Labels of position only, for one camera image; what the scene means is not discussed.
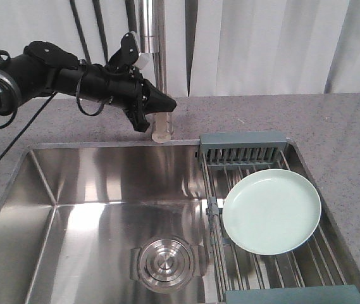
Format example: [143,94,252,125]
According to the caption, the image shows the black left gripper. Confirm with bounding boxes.
[81,63,177,132]

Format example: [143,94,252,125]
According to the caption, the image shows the light green round plate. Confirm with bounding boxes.
[222,169,322,255]

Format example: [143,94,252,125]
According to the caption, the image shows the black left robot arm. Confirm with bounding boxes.
[0,32,177,132]

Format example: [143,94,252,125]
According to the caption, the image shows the white pleated curtain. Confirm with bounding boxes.
[0,1,360,97]

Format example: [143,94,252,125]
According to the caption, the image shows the stainless steel faucet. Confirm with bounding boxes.
[138,0,173,143]

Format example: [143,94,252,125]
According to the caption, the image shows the stainless steel sink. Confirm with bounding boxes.
[0,139,360,304]

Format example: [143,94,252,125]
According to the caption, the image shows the steel sink drain strainer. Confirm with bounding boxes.
[130,236,208,294]

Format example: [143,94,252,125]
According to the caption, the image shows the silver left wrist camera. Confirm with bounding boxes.
[120,31,149,70]

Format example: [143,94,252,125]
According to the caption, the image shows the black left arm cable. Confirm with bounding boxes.
[0,47,57,184]

